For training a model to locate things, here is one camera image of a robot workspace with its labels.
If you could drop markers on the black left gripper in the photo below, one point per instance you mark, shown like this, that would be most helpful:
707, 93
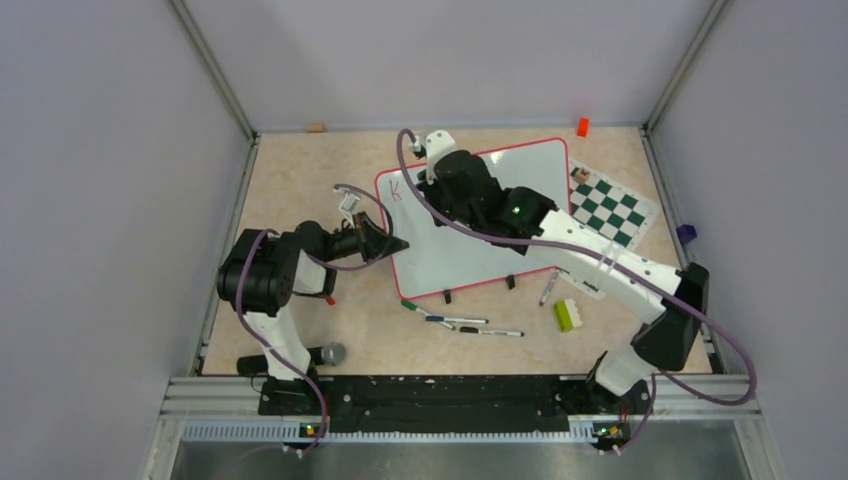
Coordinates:
373, 242

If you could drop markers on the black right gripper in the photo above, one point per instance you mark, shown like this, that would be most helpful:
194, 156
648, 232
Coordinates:
429, 190

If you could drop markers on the pink-framed whiteboard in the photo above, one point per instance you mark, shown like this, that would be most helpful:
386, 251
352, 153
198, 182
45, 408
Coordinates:
534, 176

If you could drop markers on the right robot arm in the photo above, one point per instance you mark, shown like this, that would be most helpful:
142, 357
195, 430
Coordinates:
669, 302

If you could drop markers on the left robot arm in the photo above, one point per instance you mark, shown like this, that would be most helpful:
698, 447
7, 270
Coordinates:
265, 269

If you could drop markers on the green-capped marker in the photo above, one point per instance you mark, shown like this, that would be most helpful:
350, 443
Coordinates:
415, 308

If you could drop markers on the blue-capped marker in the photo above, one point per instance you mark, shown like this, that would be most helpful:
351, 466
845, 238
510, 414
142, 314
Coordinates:
456, 320

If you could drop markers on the black-capped marker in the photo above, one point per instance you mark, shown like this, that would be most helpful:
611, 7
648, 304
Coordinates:
482, 331

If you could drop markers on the black microphone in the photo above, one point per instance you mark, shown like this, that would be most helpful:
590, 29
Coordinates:
303, 359

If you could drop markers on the wooden chess piece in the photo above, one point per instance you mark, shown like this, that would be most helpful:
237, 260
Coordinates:
582, 176

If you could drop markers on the purple-capped marker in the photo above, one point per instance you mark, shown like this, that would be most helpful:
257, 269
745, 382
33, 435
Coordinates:
555, 274

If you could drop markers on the orange block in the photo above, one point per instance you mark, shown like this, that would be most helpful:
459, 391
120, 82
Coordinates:
583, 127

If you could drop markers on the cork piece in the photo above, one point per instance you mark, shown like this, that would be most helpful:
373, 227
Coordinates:
315, 128

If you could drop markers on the green white chessboard mat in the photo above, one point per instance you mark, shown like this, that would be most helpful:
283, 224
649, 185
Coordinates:
611, 209

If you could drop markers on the lime green toy brick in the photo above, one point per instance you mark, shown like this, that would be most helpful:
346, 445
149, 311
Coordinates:
567, 315

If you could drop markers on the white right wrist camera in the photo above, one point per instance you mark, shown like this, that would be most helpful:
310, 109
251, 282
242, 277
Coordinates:
432, 146

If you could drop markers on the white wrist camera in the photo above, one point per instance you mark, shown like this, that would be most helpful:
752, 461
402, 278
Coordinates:
350, 199
432, 146

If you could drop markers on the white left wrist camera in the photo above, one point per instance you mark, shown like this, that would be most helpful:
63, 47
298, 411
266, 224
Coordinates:
350, 199

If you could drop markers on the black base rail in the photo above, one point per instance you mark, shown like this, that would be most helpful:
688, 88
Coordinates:
450, 404

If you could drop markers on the purple object at wall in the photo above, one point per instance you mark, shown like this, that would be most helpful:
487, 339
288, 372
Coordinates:
686, 233

